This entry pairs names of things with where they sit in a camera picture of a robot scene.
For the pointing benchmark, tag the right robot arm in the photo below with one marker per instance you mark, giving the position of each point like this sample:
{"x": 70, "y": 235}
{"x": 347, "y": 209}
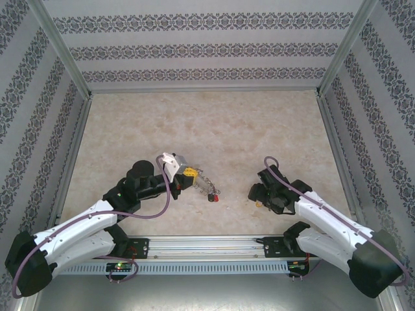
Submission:
{"x": 334, "y": 217}

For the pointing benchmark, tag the key with black tag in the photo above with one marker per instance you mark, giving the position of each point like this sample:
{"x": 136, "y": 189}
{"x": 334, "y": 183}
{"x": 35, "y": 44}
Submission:
{"x": 210, "y": 196}

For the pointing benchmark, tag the aluminium left side rail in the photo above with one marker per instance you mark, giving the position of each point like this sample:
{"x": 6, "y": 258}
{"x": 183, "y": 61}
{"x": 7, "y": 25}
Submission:
{"x": 78, "y": 139}

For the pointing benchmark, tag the aluminium right side rail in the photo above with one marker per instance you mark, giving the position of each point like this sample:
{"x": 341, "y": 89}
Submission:
{"x": 334, "y": 136}

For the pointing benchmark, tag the circuit board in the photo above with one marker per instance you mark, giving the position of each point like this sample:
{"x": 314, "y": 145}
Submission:
{"x": 296, "y": 265}
{"x": 120, "y": 266}

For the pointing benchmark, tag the aluminium rear frame beam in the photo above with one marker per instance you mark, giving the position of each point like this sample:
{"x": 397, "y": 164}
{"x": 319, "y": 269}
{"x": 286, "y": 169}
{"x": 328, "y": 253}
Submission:
{"x": 207, "y": 89}

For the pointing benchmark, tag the aluminium right frame post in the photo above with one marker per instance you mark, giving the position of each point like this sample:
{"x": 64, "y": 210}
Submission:
{"x": 347, "y": 48}

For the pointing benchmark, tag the grey metal tray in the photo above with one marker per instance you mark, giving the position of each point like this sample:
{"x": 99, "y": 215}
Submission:
{"x": 207, "y": 294}

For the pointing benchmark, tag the right circuit board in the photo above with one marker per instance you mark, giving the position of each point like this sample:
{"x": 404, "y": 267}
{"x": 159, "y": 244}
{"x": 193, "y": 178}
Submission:
{"x": 296, "y": 265}

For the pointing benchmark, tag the aluminium left frame post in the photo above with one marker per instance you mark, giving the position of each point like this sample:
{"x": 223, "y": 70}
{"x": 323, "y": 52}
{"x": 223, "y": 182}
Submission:
{"x": 61, "y": 48}

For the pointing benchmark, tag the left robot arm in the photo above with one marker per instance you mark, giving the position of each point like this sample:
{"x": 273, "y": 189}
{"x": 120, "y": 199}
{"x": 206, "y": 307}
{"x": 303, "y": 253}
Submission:
{"x": 81, "y": 220}

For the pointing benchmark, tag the aluminium frame post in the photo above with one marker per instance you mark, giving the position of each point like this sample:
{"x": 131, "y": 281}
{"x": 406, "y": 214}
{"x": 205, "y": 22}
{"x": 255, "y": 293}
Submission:
{"x": 61, "y": 48}
{"x": 347, "y": 48}

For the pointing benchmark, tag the key with red tag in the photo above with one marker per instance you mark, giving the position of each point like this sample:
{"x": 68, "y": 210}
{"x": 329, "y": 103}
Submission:
{"x": 215, "y": 198}

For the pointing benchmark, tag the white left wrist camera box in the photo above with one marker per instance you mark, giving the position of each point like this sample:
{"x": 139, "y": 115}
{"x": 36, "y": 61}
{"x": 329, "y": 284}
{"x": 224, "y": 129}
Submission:
{"x": 170, "y": 165}

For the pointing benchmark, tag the metal disc keyring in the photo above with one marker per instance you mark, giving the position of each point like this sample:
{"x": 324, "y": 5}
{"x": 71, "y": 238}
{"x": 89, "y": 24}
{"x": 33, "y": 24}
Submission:
{"x": 207, "y": 186}

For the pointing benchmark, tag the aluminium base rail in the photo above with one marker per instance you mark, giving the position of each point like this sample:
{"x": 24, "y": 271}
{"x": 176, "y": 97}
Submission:
{"x": 207, "y": 246}

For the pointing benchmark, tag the left circuit board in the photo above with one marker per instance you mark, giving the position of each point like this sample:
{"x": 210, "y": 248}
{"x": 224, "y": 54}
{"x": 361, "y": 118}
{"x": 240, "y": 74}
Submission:
{"x": 120, "y": 266}

